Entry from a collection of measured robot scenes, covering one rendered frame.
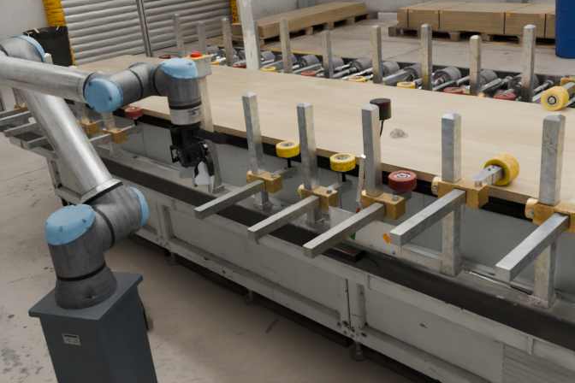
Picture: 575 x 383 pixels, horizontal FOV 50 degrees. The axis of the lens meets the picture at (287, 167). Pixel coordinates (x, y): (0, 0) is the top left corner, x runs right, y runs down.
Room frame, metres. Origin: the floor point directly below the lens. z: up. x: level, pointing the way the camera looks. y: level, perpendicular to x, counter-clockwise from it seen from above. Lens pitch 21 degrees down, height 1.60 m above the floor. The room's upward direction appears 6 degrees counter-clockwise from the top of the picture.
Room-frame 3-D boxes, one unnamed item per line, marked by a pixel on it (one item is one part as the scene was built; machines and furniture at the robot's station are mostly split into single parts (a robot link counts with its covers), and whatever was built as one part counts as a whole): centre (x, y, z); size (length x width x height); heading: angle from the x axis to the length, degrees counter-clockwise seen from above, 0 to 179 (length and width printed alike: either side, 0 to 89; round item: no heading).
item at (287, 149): (2.03, -0.01, 0.85); 0.08 x 0.08 x 0.11
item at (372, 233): (1.62, -0.20, 0.75); 0.26 x 0.01 x 0.10; 43
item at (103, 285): (1.69, 0.67, 0.65); 0.19 x 0.19 x 0.10
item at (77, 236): (1.70, 0.67, 0.79); 0.17 x 0.15 x 0.18; 147
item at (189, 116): (1.63, 0.26, 1.16); 0.10 x 0.09 x 0.05; 40
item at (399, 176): (1.64, -0.33, 0.85); 0.08 x 0.08 x 0.11
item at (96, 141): (2.62, 0.82, 0.81); 0.44 x 0.03 x 0.04; 133
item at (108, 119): (2.71, 0.79, 0.86); 0.04 x 0.04 x 0.48; 43
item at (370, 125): (1.62, -0.24, 0.90); 0.04 x 0.04 x 0.48; 43
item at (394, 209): (1.60, -0.26, 0.85); 0.14 x 0.06 x 0.05; 43
